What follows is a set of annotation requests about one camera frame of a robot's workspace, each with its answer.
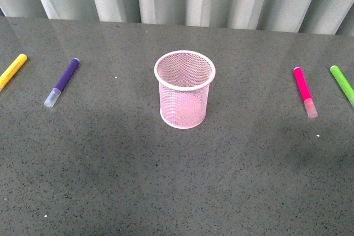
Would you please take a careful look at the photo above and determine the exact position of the purple marker pen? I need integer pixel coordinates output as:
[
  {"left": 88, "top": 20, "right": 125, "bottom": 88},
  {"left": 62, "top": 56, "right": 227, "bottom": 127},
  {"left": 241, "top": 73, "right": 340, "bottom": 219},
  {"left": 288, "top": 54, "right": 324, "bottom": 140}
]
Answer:
[{"left": 44, "top": 58, "right": 80, "bottom": 108}]

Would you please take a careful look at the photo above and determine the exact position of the pink marker pen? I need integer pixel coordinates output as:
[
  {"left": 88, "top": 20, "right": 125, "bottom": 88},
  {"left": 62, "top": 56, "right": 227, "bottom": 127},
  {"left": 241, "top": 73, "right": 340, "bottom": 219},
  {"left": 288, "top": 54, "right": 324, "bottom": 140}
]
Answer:
[{"left": 293, "top": 67, "right": 318, "bottom": 118}]

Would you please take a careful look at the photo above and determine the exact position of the pink mesh pen cup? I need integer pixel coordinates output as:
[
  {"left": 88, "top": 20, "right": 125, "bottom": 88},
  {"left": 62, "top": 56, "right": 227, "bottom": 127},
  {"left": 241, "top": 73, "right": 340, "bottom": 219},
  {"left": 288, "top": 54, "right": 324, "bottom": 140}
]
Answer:
[{"left": 154, "top": 50, "right": 216, "bottom": 129}]

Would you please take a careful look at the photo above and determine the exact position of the green marker pen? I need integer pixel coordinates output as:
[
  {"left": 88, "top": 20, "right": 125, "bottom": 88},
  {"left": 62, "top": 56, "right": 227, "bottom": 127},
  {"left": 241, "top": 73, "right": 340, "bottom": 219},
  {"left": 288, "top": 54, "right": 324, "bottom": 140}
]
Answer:
[{"left": 330, "top": 65, "right": 354, "bottom": 106}]

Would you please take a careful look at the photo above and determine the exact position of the yellow marker pen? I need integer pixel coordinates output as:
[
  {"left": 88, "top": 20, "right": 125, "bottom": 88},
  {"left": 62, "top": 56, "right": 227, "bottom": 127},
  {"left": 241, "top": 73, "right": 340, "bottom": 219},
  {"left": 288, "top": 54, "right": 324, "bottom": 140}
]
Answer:
[{"left": 0, "top": 54, "right": 28, "bottom": 91}]

